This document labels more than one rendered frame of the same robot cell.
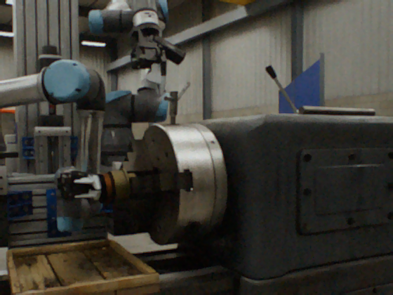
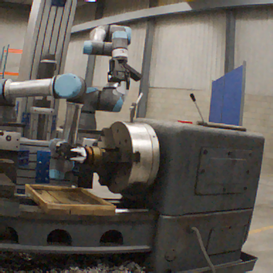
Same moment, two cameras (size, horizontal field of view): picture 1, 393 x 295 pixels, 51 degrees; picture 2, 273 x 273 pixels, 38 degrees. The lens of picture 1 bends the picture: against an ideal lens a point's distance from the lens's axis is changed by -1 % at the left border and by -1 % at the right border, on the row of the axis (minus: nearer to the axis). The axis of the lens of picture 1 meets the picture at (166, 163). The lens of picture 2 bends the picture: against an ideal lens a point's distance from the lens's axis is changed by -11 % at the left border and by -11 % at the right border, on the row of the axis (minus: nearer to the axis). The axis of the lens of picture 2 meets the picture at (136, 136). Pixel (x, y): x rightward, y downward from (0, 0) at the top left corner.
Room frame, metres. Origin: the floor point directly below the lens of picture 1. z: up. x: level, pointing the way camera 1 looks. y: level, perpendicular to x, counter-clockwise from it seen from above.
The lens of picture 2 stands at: (-0.80, 0.14, 1.28)
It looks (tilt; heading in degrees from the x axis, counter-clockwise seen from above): 3 degrees down; 354
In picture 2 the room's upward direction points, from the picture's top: 7 degrees clockwise
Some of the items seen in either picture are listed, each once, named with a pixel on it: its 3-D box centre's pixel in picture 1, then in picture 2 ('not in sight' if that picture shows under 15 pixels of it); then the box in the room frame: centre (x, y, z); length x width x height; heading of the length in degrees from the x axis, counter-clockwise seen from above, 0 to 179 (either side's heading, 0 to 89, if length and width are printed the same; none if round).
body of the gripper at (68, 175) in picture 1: (76, 185); (67, 151); (1.09, 0.24, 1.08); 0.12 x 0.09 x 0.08; 24
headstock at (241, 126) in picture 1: (288, 182); (195, 165); (1.26, -0.37, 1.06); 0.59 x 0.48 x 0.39; 114
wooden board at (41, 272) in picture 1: (74, 268); (66, 199); (0.98, 0.23, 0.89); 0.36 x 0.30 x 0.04; 24
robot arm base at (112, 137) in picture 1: (117, 137); (84, 119); (1.65, 0.20, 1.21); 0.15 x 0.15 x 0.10
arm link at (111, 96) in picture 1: (118, 107); (88, 98); (1.65, 0.19, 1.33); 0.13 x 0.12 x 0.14; 89
